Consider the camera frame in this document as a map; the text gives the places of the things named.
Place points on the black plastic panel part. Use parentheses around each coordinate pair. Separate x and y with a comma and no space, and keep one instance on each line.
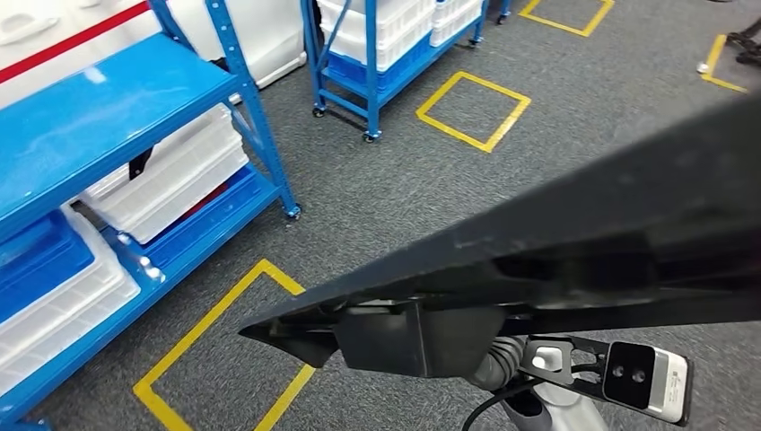
(594,238)

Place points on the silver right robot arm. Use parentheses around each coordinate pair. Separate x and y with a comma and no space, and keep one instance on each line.
(496,363)

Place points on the blue wheeled shelf rack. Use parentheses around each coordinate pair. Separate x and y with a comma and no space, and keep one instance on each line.
(371,71)

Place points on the red part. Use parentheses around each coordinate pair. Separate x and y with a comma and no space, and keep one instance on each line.
(205,203)

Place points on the blue metal shelf rack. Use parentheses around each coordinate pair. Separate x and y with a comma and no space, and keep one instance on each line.
(89,119)

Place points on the yellow floor tape square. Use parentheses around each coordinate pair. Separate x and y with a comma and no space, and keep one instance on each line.
(202,324)

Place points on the white car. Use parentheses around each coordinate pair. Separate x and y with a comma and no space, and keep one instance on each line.
(267,30)

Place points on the red barrier belt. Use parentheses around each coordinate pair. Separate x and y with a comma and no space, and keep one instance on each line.
(71,41)

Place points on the black wheeled stand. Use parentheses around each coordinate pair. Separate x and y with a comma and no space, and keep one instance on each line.
(749,44)

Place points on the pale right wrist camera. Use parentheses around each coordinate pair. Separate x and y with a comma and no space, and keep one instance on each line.
(666,387)

